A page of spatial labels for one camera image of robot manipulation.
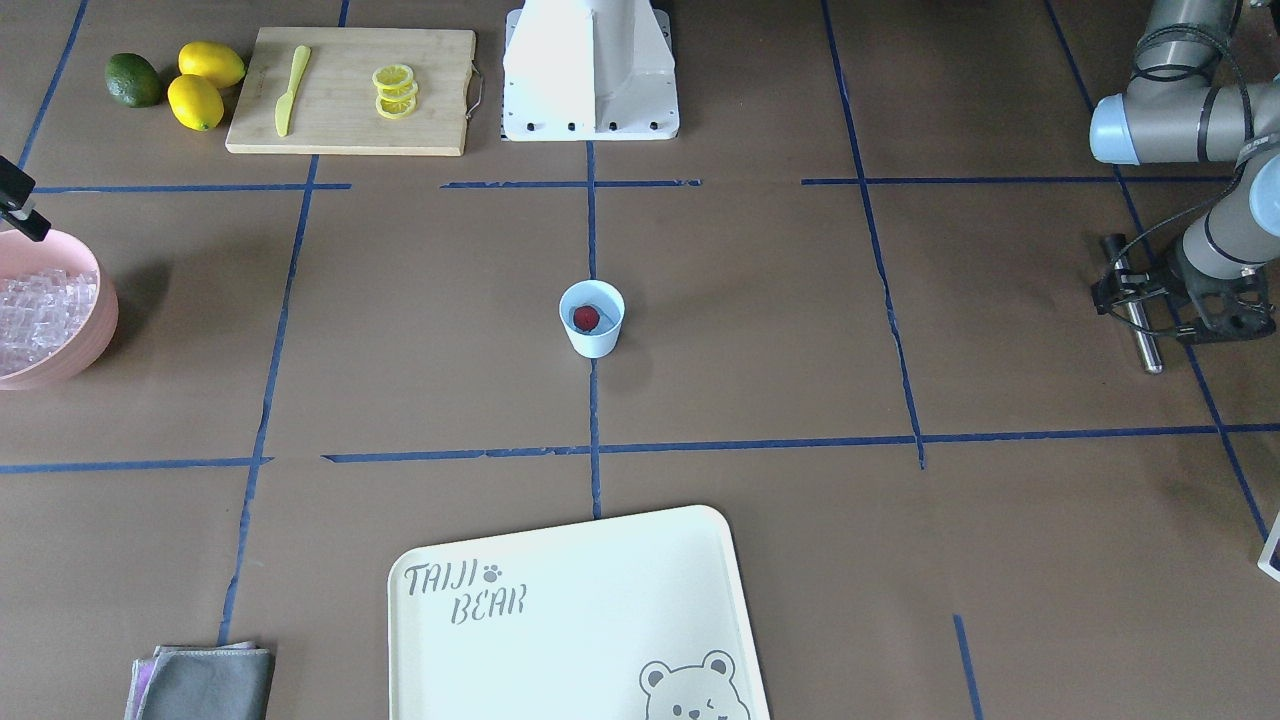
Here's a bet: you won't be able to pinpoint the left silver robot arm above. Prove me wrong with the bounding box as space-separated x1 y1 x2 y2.
1091 1 1279 345

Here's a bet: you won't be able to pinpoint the red strawberry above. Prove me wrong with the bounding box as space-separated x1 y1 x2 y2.
571 304 602 334

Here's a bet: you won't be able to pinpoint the lemon slices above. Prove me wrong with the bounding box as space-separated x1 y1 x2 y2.
371 63 419 120

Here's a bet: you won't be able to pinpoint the light blue plastic cup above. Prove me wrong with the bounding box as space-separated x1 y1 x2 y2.
558 281 626 359

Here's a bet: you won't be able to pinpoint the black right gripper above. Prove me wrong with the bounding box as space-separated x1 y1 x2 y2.
0 156 51 242

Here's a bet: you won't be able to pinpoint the white camera mast base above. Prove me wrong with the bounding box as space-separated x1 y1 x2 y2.
500 1 681 142

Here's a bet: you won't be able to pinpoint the white wire cup rack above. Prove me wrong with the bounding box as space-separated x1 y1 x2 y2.
1256 514 1280 582

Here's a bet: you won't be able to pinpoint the steel muddler black tip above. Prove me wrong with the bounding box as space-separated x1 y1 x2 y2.
1100 234 1165 375

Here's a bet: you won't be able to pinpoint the cream bear serving tray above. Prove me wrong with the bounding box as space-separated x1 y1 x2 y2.
387 505 771 719

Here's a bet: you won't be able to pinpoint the wooden cutting board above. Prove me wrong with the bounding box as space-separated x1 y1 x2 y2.
225 27 477 158

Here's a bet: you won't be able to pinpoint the green avocado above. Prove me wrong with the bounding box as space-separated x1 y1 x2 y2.
104 53 164 109

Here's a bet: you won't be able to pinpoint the yellow knife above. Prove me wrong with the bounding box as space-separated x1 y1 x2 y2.
273 45 312 138

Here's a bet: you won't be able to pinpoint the pink bowl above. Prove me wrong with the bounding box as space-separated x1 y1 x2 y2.
1 231 118 389

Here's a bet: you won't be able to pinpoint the yellow lemon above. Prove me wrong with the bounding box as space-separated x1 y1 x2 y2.
178 41 246 90
166 74 225 132

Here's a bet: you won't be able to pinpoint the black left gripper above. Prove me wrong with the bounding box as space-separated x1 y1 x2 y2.
1092 250 1276 345

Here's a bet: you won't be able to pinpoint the folded grey cloth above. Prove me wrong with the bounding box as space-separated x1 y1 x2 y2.
124 641 275 719

